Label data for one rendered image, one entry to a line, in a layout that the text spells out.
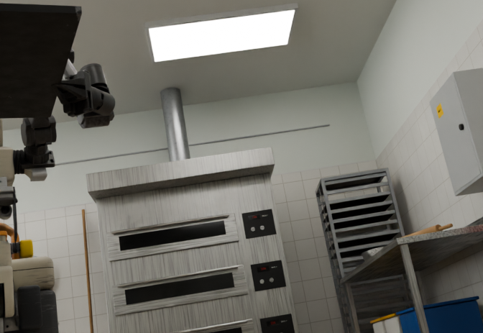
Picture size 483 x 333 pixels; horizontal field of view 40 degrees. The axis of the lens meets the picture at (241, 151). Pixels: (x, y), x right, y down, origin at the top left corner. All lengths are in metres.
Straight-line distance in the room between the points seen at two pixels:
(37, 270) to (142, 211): 3.18
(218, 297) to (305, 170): 1.95
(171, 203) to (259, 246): 0.82
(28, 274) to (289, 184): 4.55
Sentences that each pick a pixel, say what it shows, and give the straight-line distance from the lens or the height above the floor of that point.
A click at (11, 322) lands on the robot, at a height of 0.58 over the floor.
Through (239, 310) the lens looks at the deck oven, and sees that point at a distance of 5.53.
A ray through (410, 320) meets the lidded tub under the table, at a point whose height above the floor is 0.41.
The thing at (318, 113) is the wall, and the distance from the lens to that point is 7.11.
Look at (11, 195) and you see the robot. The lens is 2.28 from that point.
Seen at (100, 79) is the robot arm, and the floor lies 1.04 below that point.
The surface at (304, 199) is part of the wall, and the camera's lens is 6.79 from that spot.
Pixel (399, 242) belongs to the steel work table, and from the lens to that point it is 4.14.
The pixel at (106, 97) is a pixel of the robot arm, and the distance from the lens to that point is 1.69.
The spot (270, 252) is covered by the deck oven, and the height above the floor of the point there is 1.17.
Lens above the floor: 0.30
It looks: 18 degrees up
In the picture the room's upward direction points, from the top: 10 degrees counter-clockwise
